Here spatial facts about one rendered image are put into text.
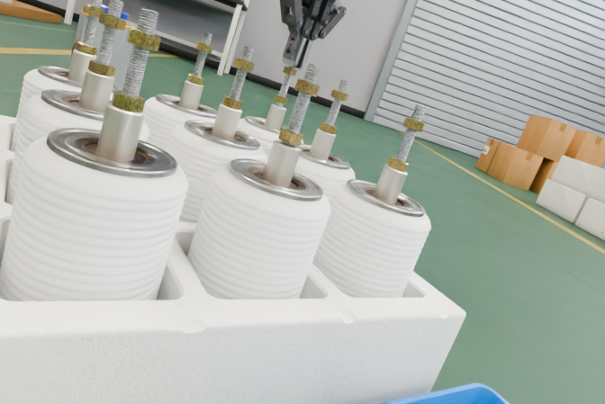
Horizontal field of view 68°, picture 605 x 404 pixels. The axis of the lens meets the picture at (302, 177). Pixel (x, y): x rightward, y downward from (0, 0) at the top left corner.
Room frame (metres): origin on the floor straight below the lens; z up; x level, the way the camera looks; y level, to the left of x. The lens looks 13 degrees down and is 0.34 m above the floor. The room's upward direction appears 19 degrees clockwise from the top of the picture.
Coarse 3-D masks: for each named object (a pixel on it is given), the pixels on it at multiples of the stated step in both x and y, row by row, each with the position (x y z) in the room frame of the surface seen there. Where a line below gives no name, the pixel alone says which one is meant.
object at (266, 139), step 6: (240, 120) 0.58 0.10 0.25; (240, 126) 0.57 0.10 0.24; (246, 126) 0.56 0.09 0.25; (252, 126) 0.56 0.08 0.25; (246, 132) 0.56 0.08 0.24; (252, 132) 0.55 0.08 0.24; (258, 132) 0.55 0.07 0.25; (264, 132) 0.55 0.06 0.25; (270, 132) 0.56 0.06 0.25; (258, 138) 0.55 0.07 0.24; (264, 138) 0.55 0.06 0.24; (270, 138) 0.55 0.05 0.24; (276, 138) 0.55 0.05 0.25; (264, 144) 0.55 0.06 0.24; (270, 144) 0.55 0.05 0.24; (264, 150) 0.55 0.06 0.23; (270, 150) 0.55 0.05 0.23
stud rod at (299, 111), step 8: (312, 64) 0.33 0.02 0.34; (312, 72) 0.33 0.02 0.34; (304, 80) 0.33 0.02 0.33; (312, 80) 0.33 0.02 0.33; (304, 96) 0.33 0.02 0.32; (296, 104) 0.33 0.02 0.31; (304, 104) 0.33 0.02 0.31; (296, 112) 0.33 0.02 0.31; (304, 112) 0.33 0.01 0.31; (296, 120) 0.33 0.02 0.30; (288, 128) 0.33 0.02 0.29; (296, 128) 0.33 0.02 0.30; (288, 144) 0.33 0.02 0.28
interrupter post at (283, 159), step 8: (280, 144) 0.33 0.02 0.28; (272, 152) 0.33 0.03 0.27; (280, 152) 0.32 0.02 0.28; (288, 152) 0.32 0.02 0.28; (296, 152) 0.33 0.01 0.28; (272, 160) 0.33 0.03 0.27; (280, 160) 0.32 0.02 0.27; (288, 160) 0.32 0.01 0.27; (296, 160) 0.33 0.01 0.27; (272, 168) 0.33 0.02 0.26; (280, 168) 0.32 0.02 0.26; (288, 168) 0.33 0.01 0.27; (264, 176) 0.33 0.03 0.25; (272, 176) 0.32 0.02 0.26; (280, 176) 0.32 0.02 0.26; (288, 176) 0.33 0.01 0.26; (280, 184) 0.33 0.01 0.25; (288, 184) 0.33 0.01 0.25
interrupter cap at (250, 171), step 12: (240, 168) 0.33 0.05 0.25; (252, 168) 0.34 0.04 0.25; (264, 168) 0.35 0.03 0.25; (240, 180) 0.30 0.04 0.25; (252, 180) 0.30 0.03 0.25; (264, 180) 0.33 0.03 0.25; (300, 180) 0.35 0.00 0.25; (276, 192) 0.30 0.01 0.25; (288, 192) 0.30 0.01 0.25; (300, 192) 0.32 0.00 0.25; (312, 192) 0.33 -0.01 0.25
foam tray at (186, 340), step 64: (0, 128) 0.44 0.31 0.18; (0, 192) 0.31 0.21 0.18; (0, 256) 0.28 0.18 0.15; (0, 320) 0.18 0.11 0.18; (64, 320) 0.20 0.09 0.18; (128, 320) 0.22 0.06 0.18; (192, 320) 0.24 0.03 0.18; (256, 320) 0.26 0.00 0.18; (320, 320) 0.29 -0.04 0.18; (384, 320) 0.32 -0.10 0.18; (448, 320) 0.37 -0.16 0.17; (0, 384) 0.18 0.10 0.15; (64, 384) 0.20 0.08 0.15; (128, 384) 0.21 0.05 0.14; (192, 384) 0.24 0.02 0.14; (256, 384) 0.27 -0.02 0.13; (320, 384) 0.30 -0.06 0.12; (384, 384) 0.34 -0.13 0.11
